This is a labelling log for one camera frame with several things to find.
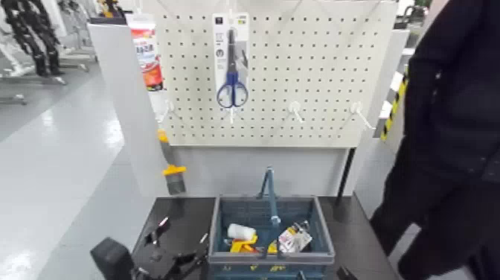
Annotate red white tube package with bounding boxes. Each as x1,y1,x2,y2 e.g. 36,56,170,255
125,13,165,92

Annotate yellow handled paint brush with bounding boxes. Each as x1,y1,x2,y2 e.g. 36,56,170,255
157,129,188,196

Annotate person in dark clothing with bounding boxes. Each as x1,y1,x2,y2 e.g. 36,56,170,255
368,0,500,280

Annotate white paint roller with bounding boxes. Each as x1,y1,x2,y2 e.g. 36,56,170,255
227,223,257,241

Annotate yellow plastic tool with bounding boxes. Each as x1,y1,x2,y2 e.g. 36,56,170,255
229,234,259,253

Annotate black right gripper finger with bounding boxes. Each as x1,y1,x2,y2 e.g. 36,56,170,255
336,265,359,280

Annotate blue scissors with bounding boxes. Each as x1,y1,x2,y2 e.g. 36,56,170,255
211,13,250,110

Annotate white pegboard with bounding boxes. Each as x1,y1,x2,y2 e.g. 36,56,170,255
154,0,399,149

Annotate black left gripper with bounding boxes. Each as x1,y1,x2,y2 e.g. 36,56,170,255
132,217,210,280

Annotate black pegboard stand pole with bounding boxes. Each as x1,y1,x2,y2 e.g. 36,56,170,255
336,147,357,198

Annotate white silver packaged item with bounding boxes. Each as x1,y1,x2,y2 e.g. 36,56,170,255
278,220,313,253

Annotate blue-grey plastic crate with handle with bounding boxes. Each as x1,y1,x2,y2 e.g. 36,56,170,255
207,167,336,280

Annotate yellow black hazard tape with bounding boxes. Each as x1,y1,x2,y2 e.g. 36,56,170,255
380,66,409,141

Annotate black humanoid robot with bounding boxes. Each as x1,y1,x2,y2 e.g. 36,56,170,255
0,0,65,77

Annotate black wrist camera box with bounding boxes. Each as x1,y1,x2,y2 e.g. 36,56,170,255
90,237,135,280

